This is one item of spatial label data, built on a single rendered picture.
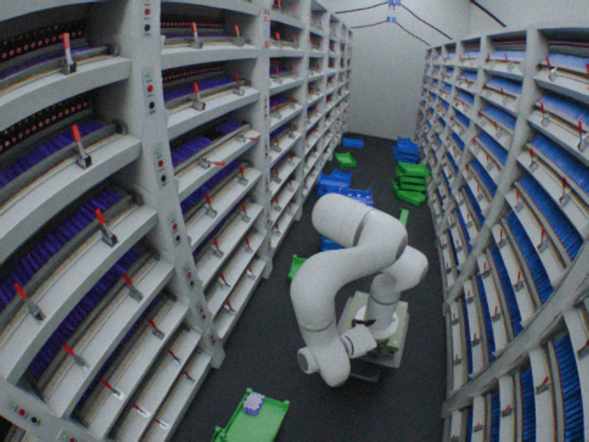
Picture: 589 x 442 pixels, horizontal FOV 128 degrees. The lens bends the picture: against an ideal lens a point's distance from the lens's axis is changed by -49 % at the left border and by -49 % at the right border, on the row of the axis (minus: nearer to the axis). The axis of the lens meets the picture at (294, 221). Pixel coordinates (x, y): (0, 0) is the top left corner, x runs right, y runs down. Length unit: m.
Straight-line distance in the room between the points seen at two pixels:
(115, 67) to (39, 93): 0.19
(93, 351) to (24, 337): 0.23
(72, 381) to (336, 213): 0.76
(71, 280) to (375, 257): 0.63
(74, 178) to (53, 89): 0.19
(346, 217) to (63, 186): 0.56
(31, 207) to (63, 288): 0.20
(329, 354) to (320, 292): 0.25
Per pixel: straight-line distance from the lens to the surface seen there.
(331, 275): 0.52
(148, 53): 0.70
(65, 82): 0.57
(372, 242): 0.51
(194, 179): 0.88
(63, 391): 0.78
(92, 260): 0.67
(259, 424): 1.31
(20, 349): 0.64
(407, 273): 0.89
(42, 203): 0.55
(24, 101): 0.54
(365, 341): 0.94
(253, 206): 1.43
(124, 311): 0.80
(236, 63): 1.29
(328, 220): 0.57
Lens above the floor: 1.32
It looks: 35 degrees down
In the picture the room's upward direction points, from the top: 2 degrees clockwise
